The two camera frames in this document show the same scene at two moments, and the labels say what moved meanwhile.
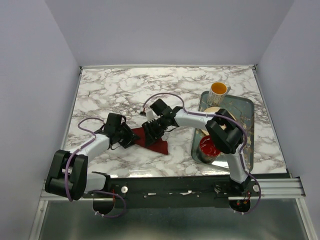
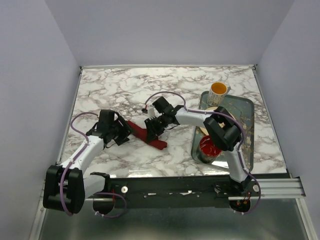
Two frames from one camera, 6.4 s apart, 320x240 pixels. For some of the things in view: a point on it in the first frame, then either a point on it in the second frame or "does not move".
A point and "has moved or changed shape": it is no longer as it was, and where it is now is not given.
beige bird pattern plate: x=213 y=110 does not move
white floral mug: x=217 y=93 does not move
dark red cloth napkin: x=159 y=145 has moved or changed shape
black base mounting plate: x=144 y=191 does not move
